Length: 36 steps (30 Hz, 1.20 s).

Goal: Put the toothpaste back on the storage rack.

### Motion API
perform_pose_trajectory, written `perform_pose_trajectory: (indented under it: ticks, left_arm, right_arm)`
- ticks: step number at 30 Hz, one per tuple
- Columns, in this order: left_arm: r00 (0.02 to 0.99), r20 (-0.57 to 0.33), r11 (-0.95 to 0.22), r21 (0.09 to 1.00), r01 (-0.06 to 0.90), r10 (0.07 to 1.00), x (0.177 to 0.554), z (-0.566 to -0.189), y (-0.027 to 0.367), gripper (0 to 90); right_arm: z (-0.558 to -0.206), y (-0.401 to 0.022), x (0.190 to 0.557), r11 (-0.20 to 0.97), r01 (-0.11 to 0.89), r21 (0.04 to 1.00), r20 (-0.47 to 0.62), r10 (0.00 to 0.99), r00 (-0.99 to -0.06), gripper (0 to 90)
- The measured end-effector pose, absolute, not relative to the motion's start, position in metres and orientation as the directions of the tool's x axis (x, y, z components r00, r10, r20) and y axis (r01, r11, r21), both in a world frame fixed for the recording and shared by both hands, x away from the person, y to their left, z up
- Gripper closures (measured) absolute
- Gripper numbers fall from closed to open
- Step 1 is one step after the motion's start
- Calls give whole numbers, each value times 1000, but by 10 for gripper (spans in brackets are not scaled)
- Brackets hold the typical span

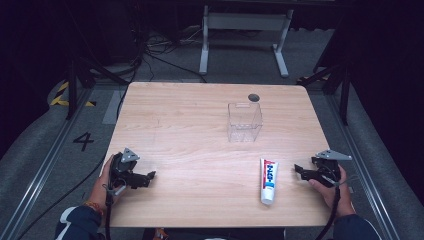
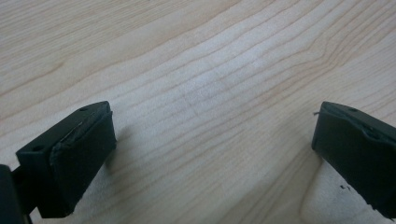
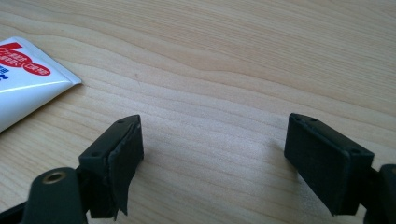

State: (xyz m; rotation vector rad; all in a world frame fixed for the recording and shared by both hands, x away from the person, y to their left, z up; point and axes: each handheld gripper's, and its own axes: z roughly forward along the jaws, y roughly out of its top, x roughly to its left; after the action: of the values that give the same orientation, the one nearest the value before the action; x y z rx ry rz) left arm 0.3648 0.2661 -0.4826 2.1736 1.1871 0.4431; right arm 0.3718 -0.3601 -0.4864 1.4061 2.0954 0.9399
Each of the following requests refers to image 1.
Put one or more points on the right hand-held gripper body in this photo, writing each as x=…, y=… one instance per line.
x=328, y=168

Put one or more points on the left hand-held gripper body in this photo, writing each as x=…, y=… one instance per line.
x=121, y=168

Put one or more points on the white toothpaste tube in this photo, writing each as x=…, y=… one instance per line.
x=268, y=181

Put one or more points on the clear plastic box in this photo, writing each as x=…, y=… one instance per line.
x=245, y=123

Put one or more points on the person's left hand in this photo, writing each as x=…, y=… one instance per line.
x=100, y=190

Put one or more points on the person's right hand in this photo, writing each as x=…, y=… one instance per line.
x=340, y=200

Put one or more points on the round dark table grommet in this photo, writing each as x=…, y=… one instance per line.
x=253, y=97

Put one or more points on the black tripod stand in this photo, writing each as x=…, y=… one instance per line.
x=75, y=83
x=340, y=80

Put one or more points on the yellow black hazard tape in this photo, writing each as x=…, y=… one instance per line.
x=61, y=96

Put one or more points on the aluminium floor rail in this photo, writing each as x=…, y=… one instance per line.
x=363, y=160
x=43, y=166

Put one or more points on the white metal desk frame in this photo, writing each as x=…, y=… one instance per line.
x=245, y=21

